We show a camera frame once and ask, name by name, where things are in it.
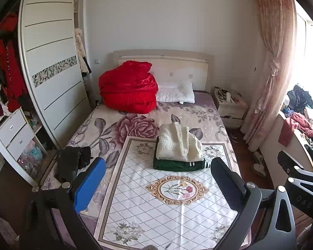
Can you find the black cloth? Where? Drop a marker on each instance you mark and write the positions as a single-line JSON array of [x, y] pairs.
[[67, 161]]

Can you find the white nightstand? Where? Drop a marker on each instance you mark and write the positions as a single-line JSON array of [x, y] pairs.
[[229, 109]]

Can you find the white slipper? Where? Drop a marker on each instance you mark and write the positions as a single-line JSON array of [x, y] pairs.
[[259, 169]]

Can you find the white fluffy garment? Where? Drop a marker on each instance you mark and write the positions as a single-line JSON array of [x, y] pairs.
[[177, 143]]

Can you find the bed with floral sheet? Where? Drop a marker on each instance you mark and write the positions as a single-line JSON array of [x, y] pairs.
[[107, 125]]

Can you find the white pillow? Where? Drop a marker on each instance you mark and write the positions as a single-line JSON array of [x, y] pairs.
[[174, 96]]

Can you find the pink red garment pile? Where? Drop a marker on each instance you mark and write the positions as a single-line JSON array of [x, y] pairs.
[[297, 122]]

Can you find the dark clothes pile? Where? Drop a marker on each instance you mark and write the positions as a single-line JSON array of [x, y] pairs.
[[300, 99]]

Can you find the white diamond-pattern mat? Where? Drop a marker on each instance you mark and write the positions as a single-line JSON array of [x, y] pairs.
[[146, 208]]

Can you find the cream bed headboard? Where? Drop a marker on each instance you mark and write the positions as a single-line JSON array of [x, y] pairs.
[[182, 65]]

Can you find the red hanging garment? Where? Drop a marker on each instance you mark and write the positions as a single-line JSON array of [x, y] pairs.
[[11, 70]]

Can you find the white desk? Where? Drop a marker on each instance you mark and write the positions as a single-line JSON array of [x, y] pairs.
[[274, 145]]

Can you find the green garment with white stripes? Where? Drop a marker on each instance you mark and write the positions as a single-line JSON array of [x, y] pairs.
[[172, 164]]

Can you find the cream hanging scarf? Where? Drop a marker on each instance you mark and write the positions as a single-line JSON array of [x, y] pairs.
[[80, 49]]

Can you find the red blanket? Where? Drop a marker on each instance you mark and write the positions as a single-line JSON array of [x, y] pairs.
[[127, 88]]

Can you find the white wardrobe drawer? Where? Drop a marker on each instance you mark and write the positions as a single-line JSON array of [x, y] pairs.
[[11, 127], [20, 144]]

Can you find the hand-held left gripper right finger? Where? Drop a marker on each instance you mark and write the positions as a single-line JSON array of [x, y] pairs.
[[224, 179]]

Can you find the pink bagged clothes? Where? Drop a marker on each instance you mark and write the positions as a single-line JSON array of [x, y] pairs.
[[31, 158]]

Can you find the pink curtain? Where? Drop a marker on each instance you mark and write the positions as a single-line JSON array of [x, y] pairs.
[[274, 44]]

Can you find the white wardrobe sliding door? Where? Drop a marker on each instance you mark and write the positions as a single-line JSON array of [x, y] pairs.
[[54, 57]]

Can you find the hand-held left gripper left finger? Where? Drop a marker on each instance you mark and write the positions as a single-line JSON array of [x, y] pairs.
[[90, 185]]

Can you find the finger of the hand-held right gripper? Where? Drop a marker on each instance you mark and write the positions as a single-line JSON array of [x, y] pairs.
[[289, 160]]

